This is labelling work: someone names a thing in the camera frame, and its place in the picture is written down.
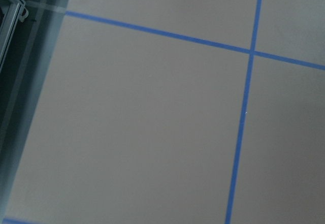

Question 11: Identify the aluminium frame rail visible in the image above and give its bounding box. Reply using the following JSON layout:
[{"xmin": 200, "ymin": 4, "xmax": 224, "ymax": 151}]
[{"xmin": 1, "ymin": 0, "xmax": 26, "ymax": 67}]

